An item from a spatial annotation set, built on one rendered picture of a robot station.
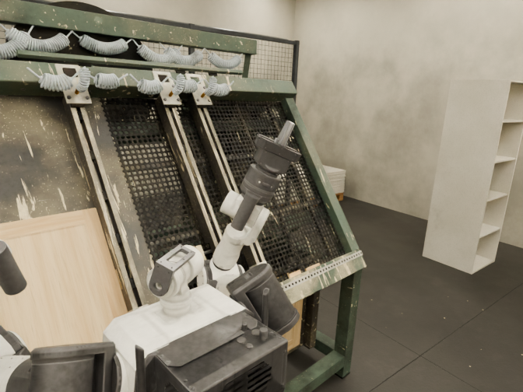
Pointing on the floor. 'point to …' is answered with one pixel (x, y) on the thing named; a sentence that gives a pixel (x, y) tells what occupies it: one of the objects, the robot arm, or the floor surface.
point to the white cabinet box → (474, 172)
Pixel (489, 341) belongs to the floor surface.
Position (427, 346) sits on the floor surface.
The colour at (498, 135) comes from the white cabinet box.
